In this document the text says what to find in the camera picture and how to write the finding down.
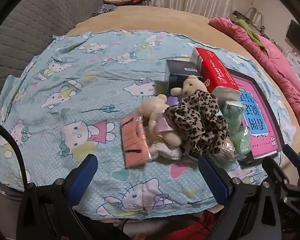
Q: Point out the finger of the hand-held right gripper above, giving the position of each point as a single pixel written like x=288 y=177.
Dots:
x=272 y=167
x=291 y=153

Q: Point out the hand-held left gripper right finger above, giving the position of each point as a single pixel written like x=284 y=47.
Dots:
x=212 y=180

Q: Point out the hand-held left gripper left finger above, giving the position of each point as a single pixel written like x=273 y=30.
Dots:
x=82 y=177

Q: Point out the white floral scrunchie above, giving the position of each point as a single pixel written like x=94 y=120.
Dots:
x=165 y=150

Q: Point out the leopard print scrunchie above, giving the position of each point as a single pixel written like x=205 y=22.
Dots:
x=197 y=120

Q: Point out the dark framed pink tray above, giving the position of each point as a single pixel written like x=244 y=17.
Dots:
x=260 y=100

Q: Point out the orange tissue pack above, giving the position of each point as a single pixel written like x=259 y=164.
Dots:
x=135 y=142

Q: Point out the cream teddy bear pink dress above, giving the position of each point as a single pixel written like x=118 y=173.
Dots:
x=155 y=105

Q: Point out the cream teddy bear purple dress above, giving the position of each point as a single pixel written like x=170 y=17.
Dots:
x=193 y=85

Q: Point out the white green wipes pack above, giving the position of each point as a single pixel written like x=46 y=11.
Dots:
x=231 y=112

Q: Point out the light blue cartoon printed blanket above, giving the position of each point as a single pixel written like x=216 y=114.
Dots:
x=65 y=92

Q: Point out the white storage boxes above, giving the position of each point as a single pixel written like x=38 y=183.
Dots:
x=297 y=65

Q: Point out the pink quilt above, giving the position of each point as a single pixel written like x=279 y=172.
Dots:
x=277 y=62

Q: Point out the red cardboard box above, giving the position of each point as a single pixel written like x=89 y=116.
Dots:
x=215 y=70

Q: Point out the black cardboard box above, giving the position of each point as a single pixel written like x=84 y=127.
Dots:
x=180 y=70

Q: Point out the green cloth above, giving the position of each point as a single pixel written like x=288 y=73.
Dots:
x=250 y=31

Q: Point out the wavy framed mirror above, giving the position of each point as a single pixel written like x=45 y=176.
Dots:
x=255 y=15

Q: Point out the dark patterned box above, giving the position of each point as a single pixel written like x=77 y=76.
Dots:
x=241 y=15

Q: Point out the beige bed sheet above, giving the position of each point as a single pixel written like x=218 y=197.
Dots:
x=165 y=20

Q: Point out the dark floral cloth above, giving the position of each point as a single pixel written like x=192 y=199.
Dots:
x=103 y=9

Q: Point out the black wall screen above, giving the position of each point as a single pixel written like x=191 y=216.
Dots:
x=296 y=33

